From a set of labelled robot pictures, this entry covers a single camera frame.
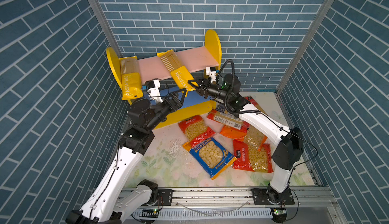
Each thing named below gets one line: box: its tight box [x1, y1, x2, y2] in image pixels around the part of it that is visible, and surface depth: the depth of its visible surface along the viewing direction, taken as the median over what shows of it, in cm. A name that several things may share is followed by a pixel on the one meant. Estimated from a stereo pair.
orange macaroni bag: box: [219, 125, 268, 152], surface depth 94 cm
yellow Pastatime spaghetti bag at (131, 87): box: [119, 55, 144, 101], surface depth 70 cm
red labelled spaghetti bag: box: [206, 109, 251, 130], surface depth 101 cm
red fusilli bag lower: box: [232, 139, 274, 173], surface depth 85 cm
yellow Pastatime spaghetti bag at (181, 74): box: [156, 49, 197, 97], surface depth 73 cm
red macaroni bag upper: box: [177, 115, 217, 149], surface depth 95 cm
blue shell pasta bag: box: [182, 136, 238, 180], surface depth 86 cm
